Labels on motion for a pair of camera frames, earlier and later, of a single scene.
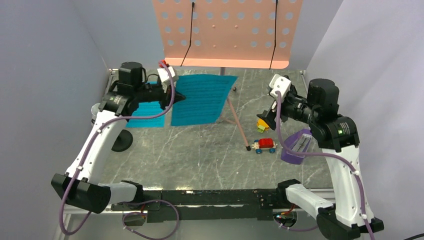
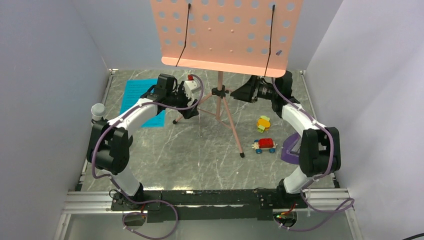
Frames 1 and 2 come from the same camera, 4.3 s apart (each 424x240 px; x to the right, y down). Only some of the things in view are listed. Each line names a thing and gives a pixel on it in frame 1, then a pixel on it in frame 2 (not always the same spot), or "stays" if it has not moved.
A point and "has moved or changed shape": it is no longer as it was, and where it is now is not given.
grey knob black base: [94, 110] stays
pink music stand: [228, 34] has moved or changed shape
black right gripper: [268, 116] to [249, 92]
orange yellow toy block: [262, 125] stays
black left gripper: [166, 97] to [188, 113]
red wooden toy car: [264, 143] stays
